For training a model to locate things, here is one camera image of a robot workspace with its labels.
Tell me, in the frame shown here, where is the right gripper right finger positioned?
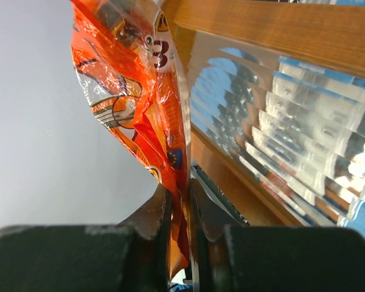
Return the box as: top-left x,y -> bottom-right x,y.
189,179 -> 365,291

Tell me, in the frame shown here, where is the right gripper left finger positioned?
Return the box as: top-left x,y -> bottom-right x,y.
0,186 -> 172,291

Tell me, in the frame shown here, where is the orange BIC razor bag front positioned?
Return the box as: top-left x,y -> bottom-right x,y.
71,1 -> 190,276

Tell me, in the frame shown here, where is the orange wooden three-tier shelf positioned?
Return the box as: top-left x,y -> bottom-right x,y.
161,1 -> 365,233

